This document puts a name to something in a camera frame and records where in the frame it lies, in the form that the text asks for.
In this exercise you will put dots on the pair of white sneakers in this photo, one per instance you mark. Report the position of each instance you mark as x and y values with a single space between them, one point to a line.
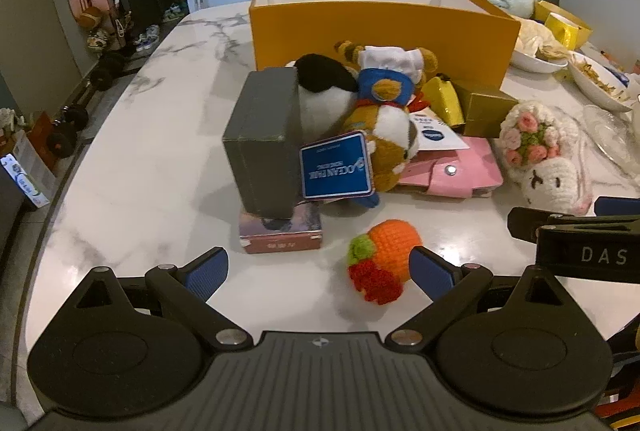
146 40

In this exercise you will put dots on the black dumbbell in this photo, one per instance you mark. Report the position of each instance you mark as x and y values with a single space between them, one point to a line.
67 131
107 71

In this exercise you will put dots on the basketball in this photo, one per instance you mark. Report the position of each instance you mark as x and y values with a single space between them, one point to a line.
90 17

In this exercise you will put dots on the white bowl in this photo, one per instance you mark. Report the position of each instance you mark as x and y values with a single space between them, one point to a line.
532 61

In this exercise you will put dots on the yellow purse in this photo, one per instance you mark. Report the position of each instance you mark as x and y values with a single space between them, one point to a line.
442 98

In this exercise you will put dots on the crochet orange fruit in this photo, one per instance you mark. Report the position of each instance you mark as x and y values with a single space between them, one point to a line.
395 241

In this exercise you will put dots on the white hang tag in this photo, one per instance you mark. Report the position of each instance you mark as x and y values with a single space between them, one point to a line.
440 133

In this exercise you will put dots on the crochet sheep with flowers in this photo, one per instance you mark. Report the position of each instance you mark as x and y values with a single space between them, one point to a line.
550 176

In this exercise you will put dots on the glass dish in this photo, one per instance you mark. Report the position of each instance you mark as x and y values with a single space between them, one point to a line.
612 136

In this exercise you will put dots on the grey box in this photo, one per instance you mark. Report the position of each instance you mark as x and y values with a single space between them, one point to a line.
260 146

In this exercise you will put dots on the gold box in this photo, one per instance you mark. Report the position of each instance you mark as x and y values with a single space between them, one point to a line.
487 111

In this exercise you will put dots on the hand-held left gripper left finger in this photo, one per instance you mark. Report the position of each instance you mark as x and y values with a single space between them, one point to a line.
207 273

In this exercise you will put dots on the white plate with noodles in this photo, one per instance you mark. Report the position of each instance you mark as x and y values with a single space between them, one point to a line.
597 81

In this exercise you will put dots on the pink wallet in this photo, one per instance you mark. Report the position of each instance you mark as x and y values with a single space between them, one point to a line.
465 166

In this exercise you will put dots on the yellow mug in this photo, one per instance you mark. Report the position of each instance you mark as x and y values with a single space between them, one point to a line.
562 28

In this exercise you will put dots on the yellow box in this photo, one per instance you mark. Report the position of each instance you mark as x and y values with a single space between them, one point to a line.
550 7

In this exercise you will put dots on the blue hang tag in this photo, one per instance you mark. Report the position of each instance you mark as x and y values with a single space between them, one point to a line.
337 166

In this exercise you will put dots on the orange cardboard box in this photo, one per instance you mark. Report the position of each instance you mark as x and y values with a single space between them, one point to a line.
375 26

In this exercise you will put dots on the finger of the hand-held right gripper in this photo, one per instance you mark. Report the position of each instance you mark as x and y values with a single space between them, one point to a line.
620 206
525 221

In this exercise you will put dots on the pair of green sneakers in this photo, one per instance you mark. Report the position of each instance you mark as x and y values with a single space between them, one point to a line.
175 11

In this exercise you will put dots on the small picture-printed box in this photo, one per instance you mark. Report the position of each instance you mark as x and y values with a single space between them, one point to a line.
280 238

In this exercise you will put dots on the black and white plush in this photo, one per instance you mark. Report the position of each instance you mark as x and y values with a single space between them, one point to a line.
325 101

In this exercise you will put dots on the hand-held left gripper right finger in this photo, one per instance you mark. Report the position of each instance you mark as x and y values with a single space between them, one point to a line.
430 273

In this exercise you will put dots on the brown bear plush chef hat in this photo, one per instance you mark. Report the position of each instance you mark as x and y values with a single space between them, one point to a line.
385 121

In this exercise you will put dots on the printed carton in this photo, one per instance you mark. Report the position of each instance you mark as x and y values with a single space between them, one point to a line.
27 183

